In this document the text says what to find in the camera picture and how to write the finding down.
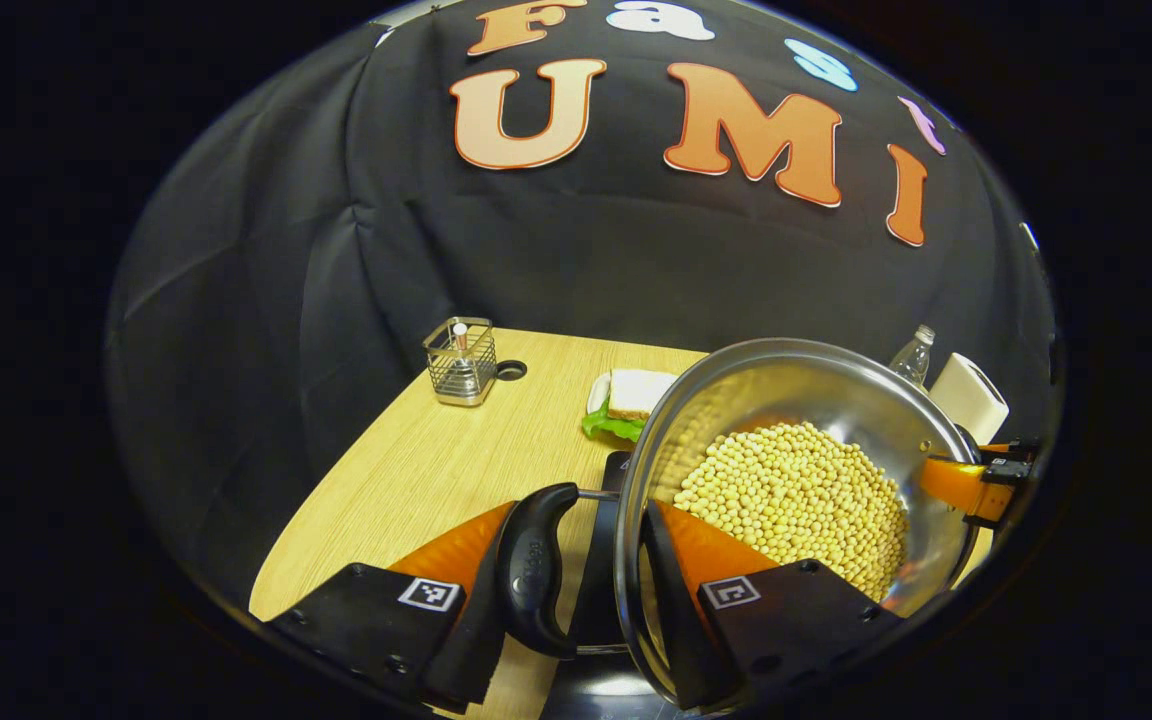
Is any white toaster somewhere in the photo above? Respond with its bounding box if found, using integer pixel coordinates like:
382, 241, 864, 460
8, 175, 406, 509
927, 351, 1011, 447

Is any black induction cooktop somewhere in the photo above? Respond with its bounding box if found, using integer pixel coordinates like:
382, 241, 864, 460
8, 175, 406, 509
536, 449, 699, 720

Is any sandwich with lettuce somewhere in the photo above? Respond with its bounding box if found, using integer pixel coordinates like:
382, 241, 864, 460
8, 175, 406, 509
581, 368, 683, 444

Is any white sandwich plate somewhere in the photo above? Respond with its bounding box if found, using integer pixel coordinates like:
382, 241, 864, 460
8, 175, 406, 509
586, 372, 627, 419

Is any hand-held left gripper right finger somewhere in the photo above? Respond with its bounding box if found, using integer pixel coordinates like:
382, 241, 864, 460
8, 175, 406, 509
640, 497, 906, 714

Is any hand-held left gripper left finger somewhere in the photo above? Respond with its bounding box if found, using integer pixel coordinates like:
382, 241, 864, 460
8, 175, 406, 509
265, 500, 538, 714

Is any clear plastic bottle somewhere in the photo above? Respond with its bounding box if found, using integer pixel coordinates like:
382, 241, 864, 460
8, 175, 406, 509
887, 323, 938, 390

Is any wire mesh holder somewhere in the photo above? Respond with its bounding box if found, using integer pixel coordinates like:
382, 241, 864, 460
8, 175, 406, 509
422, 316, 498, 408

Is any pile of soybeans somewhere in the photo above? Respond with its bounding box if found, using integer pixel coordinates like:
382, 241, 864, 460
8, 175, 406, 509
672, 421, 911, 604

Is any steel pot with black handle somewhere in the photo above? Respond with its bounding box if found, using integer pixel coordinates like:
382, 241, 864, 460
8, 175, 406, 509
496, 337, 983, 712

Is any black backdrop cloth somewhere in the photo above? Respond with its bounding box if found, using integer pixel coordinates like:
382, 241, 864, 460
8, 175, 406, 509
106, 0, 1062, 623

